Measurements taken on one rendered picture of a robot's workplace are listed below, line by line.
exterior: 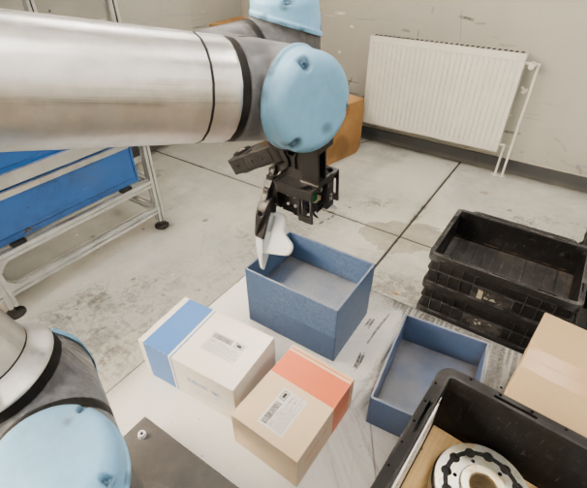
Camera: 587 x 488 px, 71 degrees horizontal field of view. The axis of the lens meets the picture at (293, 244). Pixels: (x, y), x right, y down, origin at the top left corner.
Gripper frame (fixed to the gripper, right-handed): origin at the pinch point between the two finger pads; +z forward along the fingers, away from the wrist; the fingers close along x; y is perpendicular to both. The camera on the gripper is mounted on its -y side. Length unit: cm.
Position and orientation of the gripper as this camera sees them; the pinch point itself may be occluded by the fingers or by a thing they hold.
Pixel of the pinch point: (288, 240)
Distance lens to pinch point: 67.2
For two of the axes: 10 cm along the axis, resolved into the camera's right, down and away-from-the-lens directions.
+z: 0.5, 7.5, 6.6
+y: 8.1, 3.5, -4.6
